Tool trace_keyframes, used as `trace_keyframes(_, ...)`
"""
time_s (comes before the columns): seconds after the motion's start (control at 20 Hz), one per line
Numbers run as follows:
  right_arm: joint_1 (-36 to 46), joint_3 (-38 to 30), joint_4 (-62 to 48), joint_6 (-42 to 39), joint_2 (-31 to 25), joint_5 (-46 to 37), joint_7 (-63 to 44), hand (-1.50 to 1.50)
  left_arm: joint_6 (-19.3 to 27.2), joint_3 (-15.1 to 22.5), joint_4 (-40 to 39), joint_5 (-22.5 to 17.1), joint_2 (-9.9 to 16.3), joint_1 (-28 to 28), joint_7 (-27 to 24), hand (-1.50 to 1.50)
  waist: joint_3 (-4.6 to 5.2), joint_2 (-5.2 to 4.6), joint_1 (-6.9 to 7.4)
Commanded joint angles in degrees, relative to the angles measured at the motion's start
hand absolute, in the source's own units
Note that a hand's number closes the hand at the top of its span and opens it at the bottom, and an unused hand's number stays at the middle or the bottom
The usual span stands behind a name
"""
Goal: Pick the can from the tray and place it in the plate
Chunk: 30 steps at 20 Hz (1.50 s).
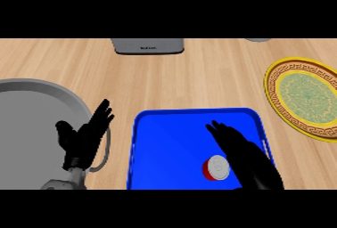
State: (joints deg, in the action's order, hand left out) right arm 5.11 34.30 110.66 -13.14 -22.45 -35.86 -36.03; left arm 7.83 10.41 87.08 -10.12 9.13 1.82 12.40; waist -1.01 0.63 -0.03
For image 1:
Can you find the small grey object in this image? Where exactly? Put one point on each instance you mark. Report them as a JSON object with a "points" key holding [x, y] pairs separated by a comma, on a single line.
{"points": [[259, 39]]}

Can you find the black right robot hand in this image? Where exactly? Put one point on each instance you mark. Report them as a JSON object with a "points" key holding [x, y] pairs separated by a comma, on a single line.
{"points": [[246, 157]]}

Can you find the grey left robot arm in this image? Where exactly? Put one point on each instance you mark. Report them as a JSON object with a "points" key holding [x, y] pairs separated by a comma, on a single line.
{"points": [[66, 179]]}

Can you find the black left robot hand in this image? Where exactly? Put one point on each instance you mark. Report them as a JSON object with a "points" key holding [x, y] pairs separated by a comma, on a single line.
{"points": [[88, 135]]}

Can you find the yellow patterned plate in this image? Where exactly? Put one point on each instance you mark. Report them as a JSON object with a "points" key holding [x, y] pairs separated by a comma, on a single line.
{"points": [[307, 98]]}

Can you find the large grey pan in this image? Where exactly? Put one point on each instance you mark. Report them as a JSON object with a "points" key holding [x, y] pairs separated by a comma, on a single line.
{"points": [[35, 133]]}

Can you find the blue tray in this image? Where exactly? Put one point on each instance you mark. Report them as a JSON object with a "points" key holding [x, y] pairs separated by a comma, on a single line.
{"points": [[175, 148]]}

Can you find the grey appliance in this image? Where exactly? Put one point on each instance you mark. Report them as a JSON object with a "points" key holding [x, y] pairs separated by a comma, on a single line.
{"points": [[149, 46]]}

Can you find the red can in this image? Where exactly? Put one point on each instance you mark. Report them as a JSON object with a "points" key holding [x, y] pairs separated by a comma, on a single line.
{"points": [[217, 168]]}

